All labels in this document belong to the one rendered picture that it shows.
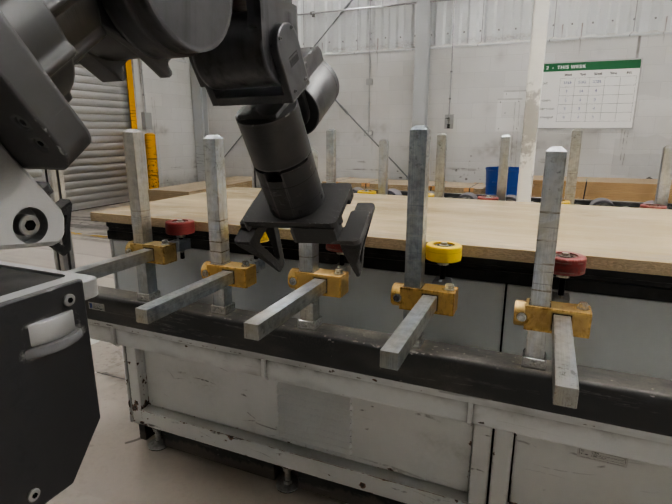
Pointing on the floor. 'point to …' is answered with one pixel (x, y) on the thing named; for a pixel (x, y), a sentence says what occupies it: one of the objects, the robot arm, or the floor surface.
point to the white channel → (532, 99)
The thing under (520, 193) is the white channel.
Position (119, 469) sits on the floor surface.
